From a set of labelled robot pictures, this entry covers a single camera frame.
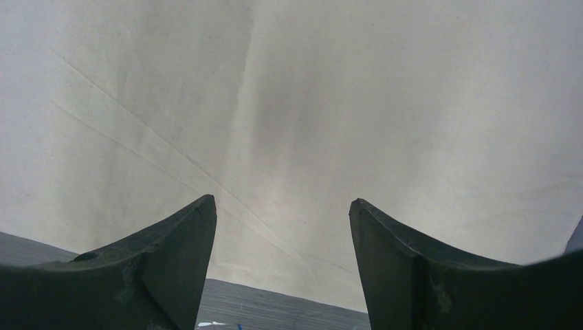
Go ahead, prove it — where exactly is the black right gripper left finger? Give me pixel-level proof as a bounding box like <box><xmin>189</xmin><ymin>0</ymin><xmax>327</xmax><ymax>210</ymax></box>
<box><xmin>1</xmin><ymin>195</ymin><xmax>217</xmax><ymax>329</ymax></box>

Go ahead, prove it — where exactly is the cream cloth wrap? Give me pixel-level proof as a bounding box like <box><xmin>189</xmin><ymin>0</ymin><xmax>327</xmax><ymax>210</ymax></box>
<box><xmin>1</xmin><ymin>1</ymin><xmax>582</xmax><ymax>311</ymax></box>

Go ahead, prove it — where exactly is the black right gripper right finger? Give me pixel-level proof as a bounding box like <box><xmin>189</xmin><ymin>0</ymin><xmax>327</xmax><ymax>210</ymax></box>
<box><xmin>349</xmin><ymin>199</ymin><xmax>582</xmax><ymax>329</ymax></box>

